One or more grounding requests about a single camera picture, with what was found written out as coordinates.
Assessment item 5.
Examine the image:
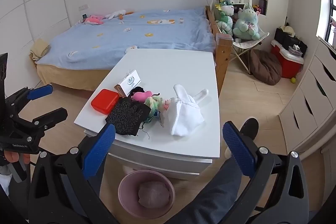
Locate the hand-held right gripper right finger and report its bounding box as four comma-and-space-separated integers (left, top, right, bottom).
222, 120, 311, 224

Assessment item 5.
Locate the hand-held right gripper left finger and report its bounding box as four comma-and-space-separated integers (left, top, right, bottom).
28, 123, 118, 224

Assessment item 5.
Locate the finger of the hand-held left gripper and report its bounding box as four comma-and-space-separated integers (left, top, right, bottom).
5, 84, 54, 109
17, 107, 68, 136

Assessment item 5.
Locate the black patterned cloth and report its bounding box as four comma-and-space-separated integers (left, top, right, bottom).
105, 97, 151, 136

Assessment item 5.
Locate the red plastic box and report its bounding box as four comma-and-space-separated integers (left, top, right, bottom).
91, 89, 120, 111

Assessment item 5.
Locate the pink waste bin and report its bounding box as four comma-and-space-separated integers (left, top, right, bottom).
118, 170, 176, 219

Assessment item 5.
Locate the white bunny-ear cloth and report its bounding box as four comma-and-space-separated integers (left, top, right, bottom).
161, 84, 209, 136

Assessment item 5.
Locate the pink rubber toy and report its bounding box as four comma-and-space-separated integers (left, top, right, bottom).
132, 90, 160, 104

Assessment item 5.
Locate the green yarn scrunchie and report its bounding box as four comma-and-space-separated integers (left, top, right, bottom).
143, 96, 163, 122

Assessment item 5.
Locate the white carton box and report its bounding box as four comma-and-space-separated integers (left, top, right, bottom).
114, 69, 141, 97

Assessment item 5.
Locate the pink doll figure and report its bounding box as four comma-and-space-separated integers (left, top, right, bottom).
160, 98, 174, 111

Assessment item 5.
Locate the person's left hand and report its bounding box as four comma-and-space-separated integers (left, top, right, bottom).
4, 151, 30, 165

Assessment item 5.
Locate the person's right shoe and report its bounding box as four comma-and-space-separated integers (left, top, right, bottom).
224, 118, 259, 159

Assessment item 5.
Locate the yellow bed sheet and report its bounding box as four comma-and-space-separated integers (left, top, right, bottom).
35, 64, 112, 91

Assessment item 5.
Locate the yellow folded cloth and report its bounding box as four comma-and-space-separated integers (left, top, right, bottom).
30, 38, 51, 61

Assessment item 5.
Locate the person's right leg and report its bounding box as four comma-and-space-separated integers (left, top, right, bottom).
168, 158, 252, 224

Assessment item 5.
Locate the white low table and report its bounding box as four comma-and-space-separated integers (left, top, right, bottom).
74, 49, 221, 182

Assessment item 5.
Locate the brown cushion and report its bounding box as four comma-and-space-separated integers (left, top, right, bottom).
249, 49, 282, 86

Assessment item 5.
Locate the white wardrobe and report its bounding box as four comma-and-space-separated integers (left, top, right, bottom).
0, 0, 71, 93

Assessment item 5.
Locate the wooden bed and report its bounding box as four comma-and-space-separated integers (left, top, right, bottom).
29, 6, 234, 91

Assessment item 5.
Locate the pink plush toy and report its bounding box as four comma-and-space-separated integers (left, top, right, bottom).
83, 15, 105, 25

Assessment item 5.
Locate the white drawer cabinet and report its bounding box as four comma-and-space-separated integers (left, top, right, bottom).
279, 36, 336, 161

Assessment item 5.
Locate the red cooler box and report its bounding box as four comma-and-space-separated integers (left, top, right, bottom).
271, 40, 304, 79

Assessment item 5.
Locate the white folding chair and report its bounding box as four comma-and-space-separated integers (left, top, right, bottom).
211, 0, 270, 75

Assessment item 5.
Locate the blue printed blanket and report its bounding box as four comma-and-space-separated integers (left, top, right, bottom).
35, 7, 217, 71

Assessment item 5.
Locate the white goose plush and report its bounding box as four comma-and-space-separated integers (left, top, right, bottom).
104, 10, 134, 21

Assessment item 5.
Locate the clear plastic box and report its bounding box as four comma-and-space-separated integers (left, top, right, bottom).
215, 33, 234, 42

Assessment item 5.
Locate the black bag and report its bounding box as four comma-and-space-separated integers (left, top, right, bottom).
274, 28, 307, 58

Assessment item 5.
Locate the teal unicorn plush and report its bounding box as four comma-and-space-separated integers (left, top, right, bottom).
233, 2, 261, 41

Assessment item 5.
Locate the cream hat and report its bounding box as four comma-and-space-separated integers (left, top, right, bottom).
280, 25, 297, 37

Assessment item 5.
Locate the green dinosaur plush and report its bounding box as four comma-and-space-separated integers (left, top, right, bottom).
214, 0, 235, 35

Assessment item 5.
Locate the window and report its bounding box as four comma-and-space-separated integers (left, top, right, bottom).
316, 0, 336, 51

